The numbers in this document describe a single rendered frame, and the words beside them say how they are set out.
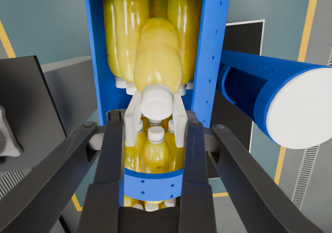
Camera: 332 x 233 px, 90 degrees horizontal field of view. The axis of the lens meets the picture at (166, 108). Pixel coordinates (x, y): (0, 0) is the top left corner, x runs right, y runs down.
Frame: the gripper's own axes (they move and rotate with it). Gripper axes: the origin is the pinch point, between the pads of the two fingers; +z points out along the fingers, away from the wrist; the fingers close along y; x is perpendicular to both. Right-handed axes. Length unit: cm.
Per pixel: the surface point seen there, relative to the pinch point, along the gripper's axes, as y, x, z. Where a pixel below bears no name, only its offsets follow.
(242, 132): 80, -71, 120
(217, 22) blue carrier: 9.5, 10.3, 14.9
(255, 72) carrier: 37, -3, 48
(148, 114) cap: -0.9, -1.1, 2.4
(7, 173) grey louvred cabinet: -132, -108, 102
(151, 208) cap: -1.2, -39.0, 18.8
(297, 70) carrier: 41, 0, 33
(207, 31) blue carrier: 7.6, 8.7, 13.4
